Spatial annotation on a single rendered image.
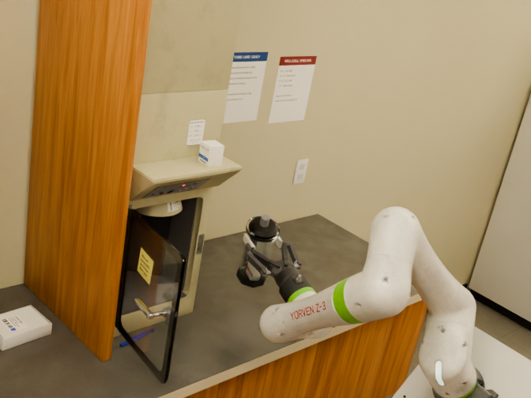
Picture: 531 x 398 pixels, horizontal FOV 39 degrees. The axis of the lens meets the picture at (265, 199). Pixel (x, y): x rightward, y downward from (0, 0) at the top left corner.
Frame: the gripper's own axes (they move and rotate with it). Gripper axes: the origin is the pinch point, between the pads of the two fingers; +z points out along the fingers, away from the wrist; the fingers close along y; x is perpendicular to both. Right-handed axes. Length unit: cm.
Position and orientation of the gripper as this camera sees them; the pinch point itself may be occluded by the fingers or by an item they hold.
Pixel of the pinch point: (261, 238)
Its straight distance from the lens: 235.6
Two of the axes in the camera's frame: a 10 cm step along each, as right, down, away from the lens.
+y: -8.7, 1.8, -4.5
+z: -4.5, -6.4, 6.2
